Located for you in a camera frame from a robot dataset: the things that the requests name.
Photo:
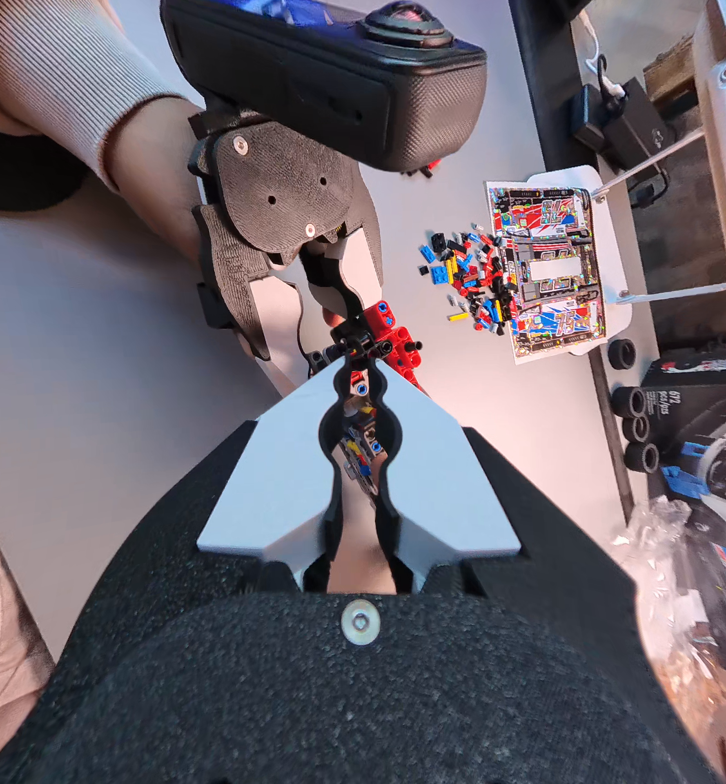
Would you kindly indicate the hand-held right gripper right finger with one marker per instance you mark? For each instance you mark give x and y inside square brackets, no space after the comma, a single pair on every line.
[449,490]

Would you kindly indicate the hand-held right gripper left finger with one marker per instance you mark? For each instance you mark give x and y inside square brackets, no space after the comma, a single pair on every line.
[265,490]

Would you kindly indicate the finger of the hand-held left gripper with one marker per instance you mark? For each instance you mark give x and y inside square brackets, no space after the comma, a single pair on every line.
[357,269]
[277,318]

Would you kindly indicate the lego car chassis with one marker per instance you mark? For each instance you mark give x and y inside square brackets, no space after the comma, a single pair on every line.
[393,334]

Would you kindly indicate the pile of mixed lego pieces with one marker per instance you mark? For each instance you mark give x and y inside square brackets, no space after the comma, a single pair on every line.
[473,275]

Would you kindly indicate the lego set box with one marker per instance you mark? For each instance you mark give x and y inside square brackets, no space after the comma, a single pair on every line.
[694,416]

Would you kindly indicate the person's left hand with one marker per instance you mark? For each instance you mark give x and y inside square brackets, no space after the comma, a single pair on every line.
[161,165]

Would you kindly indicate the holographic sticker sheet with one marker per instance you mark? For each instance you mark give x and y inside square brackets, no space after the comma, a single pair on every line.
[553,269]

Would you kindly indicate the crumpled clear plastic bags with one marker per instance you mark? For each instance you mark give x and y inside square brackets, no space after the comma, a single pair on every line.
[663,551]

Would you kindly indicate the white desk stand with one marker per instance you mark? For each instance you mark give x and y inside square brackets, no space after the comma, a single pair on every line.
[617,257]

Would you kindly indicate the small black charger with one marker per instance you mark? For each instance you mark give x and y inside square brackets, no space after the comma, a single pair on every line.
[589,116]

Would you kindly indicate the large black power adapter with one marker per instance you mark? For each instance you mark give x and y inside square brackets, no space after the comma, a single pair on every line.
[642,122]

